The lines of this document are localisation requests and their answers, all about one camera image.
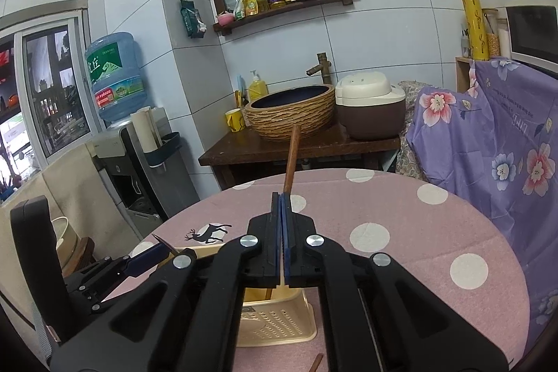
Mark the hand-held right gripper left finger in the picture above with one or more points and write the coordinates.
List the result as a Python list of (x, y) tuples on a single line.
[(276, 224)]

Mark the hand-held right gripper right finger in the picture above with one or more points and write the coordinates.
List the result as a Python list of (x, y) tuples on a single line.
[(287, 224)]

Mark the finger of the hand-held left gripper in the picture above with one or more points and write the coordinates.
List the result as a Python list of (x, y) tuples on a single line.
[(148, 256)]

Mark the thin metal utensil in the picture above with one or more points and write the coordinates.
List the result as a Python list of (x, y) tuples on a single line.
[(166, 244)]

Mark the brown wooden chopstick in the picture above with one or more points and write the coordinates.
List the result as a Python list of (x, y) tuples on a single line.
[(316, 362), (291, 158)]

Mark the beige perforated utensil basket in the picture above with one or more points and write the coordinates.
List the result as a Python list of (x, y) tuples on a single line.
[(279, 319)]

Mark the cream round bucket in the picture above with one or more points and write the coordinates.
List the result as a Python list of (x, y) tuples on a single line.
[(65, 241)]

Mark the dark wooden washstand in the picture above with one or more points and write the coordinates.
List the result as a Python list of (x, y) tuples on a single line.
[(244, 154)]

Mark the water dispenser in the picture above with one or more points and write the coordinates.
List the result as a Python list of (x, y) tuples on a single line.
[(130, 180)]

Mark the beige board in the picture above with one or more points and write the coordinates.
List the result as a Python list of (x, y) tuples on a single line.
[(78, 180)]

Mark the pink polka-dot tablecloth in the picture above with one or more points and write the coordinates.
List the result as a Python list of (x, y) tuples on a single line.
[(392, 202)]

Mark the woven-pattern wash basin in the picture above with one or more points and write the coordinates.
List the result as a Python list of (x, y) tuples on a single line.
[(290, 115)]

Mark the dark blue holder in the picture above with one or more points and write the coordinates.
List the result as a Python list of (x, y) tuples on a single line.
[(169, 147)]

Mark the yellow cup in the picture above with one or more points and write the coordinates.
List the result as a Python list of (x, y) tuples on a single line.
[(234, 120)]

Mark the yellow soap bottle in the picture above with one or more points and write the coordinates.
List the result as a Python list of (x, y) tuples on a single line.
[(258, 88)]

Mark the paisley patterned cloth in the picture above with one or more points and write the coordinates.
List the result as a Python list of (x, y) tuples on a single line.
[(412, 163)]

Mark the blue toothbrush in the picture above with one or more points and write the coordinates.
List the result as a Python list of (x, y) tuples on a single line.
[(240, 86)]

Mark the brown and white rice cooker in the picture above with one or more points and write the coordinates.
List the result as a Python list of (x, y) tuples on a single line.
[(370, 106)]

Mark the window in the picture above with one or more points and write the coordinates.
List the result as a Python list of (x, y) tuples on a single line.
[(52, 93)]

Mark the bamboo-style faucet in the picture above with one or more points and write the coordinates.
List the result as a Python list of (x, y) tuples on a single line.
[(321, 67)]

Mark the blue water jug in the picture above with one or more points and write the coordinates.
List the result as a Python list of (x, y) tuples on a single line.
[(113, 75)]

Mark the purple floral cloth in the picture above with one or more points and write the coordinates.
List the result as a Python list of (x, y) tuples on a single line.
[(492, 145)]

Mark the green packet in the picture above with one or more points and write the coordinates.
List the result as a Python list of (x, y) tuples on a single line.
[(191, 19)]

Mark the wooden box shelf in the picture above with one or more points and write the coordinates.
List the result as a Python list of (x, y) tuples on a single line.
[(463, 73)]

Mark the yellow roll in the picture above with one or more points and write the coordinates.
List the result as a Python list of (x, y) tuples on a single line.
[(475, 23)]

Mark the glass jar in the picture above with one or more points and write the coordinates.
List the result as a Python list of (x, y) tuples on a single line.
[(495, 32)]

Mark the white microwave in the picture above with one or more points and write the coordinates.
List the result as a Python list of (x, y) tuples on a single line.
[(532, 32)]

